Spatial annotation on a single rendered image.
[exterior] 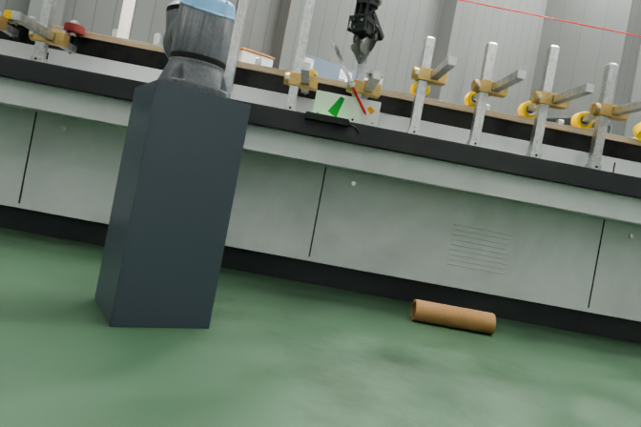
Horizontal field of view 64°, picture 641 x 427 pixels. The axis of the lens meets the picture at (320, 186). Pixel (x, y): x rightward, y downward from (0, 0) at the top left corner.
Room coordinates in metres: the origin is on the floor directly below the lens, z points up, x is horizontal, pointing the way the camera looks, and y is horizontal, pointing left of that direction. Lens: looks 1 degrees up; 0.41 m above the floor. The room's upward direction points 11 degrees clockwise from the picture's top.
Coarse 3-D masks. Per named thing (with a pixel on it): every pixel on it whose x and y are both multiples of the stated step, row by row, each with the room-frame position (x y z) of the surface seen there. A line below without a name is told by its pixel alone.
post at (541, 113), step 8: (552, 48) 2.06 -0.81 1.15; (552, 56) 2.06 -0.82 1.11; (552, 64) 2.06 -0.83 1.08; (544, 72) 2.08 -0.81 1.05; (552, 72) 2.06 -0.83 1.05; (544, 80) 2.07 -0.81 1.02; (552, 80) 2.06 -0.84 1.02; (544, 88) 2.06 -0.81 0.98; (544, 104) 2.06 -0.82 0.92; (536, 112) 2.08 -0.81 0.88; (544, 112) 2.06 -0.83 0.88; (536, 120) 2.07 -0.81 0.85; (544, 120) 2.06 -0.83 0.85; (536, 128) 2.06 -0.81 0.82; (544, 128) 2.06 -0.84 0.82; (536, 136) 2.06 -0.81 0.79; (536, 144) 2.06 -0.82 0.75
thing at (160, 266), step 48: (144, 96) 1.31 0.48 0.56; (192, 96) 1.27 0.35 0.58; (144, 144) 1.23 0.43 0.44; (192, 144) 1.28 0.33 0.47; (240, 144) 1.35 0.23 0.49; (144, 192) 1.24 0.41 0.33; (192, 192) 1.30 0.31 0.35; (144, 240) 1.25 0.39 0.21; (192, 240) 1.31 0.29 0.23; (96, 288) 1.43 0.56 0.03; (144, 288) 1.26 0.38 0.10; (192, 288) 1.32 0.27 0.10
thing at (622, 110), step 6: (636, 102) 1.92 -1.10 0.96; (618, 108) 2.03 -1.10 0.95; (624, 108) 1.99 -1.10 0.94; (630, 108) 1.96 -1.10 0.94; (636, 108) 1.91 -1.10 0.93; (588, 114) 2.24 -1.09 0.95; (618, 114) 2.05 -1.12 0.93; (582, 120) 2.28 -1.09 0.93; (588, 120) 2.25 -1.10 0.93; (594, 120) 2.22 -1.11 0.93
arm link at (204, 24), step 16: (192, 0) 1.33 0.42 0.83; (208, 0) 1.33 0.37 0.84; (224, 0) 1.35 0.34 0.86; (176, 16) 1.37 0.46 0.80; (192, 16) 1.32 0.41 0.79; (208, 16) 1.33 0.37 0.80; (224, 16) 1.35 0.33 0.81; (176, 32) 1.35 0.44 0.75; (192, 32) 1.32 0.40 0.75; (208, 32) 1.33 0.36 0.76; (224, 32) 1.36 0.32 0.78; (176, 48) 1.34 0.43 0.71; (192, 48) 1.32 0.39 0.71; (208, 48) 1.33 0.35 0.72; (224, 48) 1.37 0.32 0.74
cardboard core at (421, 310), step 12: (420, 300) 1.92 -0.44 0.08; (420, 312) 1.89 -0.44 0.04; (432, 312) 1.89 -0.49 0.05; (444, 312) 1.89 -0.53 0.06; (456, 312) 1.90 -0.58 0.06; (468, 312) 1.91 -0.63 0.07; (480, 312) 1.92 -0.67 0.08; (444, 324) 1.90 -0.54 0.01; (456, 324) 1.90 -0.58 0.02; (468, 324) 1.89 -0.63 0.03; (480, 324) 1.89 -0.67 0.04; (492, 324) 1.90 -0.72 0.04
